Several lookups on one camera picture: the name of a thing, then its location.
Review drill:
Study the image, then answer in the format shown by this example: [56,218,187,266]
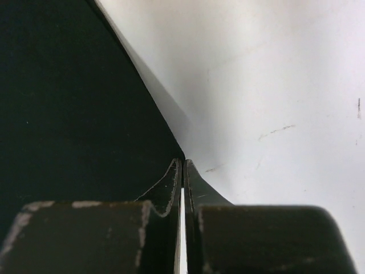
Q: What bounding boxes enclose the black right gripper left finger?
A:
[1,159,182,273]

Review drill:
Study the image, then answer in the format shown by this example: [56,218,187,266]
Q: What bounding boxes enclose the black t-shirt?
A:
[1,1,184,238]

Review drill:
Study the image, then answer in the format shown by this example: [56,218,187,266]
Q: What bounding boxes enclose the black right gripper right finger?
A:
[183,160,356,273]

